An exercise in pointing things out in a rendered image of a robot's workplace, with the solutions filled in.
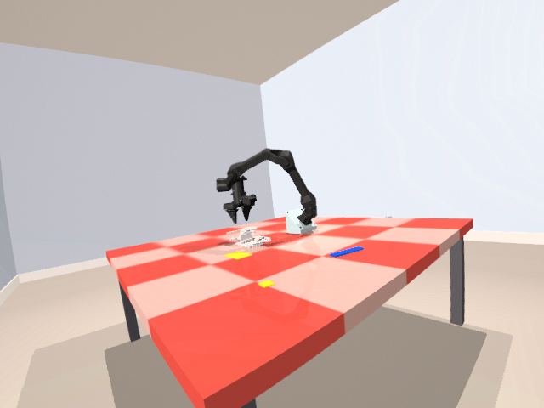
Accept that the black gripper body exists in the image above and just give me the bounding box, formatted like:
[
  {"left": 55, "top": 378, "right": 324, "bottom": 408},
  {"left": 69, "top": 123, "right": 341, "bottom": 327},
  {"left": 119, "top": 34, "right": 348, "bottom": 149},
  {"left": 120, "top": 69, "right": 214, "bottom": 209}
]
[{"left": 223, "top": 190, "right": 255, "bottom": 210}]

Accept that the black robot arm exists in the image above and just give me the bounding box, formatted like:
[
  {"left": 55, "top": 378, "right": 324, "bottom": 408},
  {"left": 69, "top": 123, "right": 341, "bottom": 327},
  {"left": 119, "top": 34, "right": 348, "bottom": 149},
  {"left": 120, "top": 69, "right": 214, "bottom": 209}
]
[{"left": 216, "top": 148, "right": 318, "bottom": 225}]

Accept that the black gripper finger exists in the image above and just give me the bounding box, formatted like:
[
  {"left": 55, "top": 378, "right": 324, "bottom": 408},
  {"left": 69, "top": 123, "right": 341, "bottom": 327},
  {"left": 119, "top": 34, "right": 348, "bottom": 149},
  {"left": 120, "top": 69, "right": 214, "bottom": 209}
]
[
  {"left": 241, "top": 207, "right": 253, "bottom": 221},
  {"left": 225, "top": 209, "right": 239, "bottom": 224}
]

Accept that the blue flat bar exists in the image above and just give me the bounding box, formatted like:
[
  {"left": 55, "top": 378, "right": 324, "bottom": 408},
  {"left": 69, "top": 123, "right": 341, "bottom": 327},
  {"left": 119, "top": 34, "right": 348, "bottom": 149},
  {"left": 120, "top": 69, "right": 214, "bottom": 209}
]
[{"left": 330, "top": 246, "right": 364, "bottom": 257}]

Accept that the yellow flat rectangular plate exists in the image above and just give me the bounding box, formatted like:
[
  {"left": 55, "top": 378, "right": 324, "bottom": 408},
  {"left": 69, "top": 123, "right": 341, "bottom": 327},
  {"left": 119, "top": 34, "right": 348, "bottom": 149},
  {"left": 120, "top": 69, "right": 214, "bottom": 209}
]
[{"left": 224, "top": 252, "right": 252, "bottom": 259}]

